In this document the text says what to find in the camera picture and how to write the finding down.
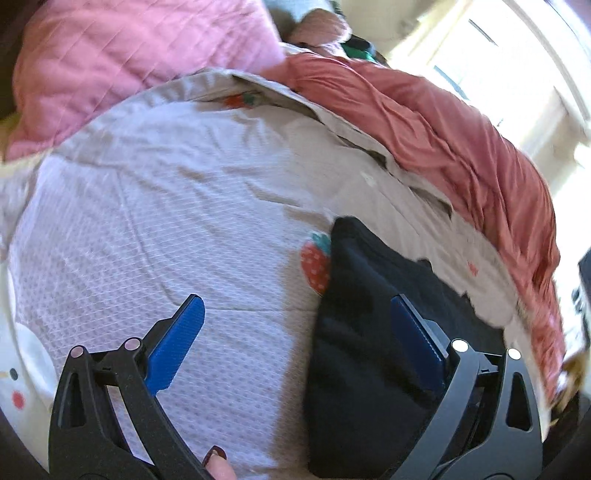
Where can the black sweater with orange patches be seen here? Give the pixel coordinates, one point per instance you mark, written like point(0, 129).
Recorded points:
point(360, 346)

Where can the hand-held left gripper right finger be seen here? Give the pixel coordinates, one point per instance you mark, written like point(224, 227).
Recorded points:
point(418, 346)

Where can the pink quilted pillow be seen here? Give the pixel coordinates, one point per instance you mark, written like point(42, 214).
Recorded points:
point(115, 60)

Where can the person's left hand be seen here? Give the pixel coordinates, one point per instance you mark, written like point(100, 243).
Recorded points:
point(221, 470)

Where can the strawberry printed blanket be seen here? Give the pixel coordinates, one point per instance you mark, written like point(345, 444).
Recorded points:
point(161, 207)

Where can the salmon red duvet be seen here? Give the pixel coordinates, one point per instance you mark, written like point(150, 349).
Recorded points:
point(461, 152)

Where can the pale yellow bed sheet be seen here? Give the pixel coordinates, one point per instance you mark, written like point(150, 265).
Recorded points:
point(9, 138)

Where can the bright window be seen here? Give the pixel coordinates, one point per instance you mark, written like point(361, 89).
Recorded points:
point(498, 69)

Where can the small dusty pink pillow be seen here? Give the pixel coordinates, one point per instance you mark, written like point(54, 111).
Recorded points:
point(321, 27)

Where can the grey quilted cover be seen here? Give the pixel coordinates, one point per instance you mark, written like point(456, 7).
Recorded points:
point(291, 7)

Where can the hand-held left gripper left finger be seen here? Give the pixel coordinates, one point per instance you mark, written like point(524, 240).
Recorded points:
point(178, 350)

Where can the green and dark clothes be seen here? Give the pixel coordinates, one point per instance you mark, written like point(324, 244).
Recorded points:
point(364, 48)

